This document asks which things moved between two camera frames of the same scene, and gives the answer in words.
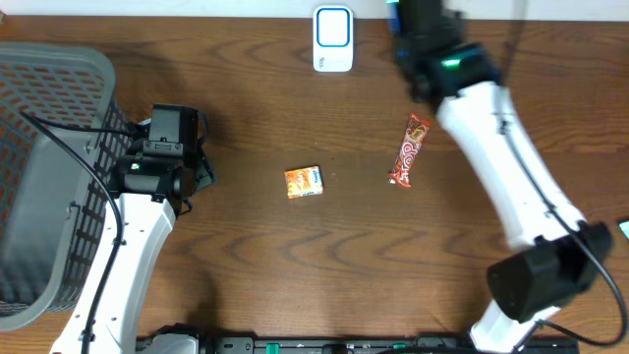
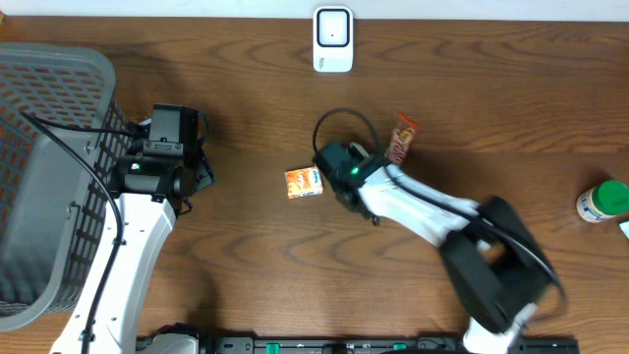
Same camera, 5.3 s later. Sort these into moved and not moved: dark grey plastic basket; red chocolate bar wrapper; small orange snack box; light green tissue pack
Moved: red chocolate bar wrapper
Not moved: light green tissue pack; small orange snack box; dark grey plastic basket
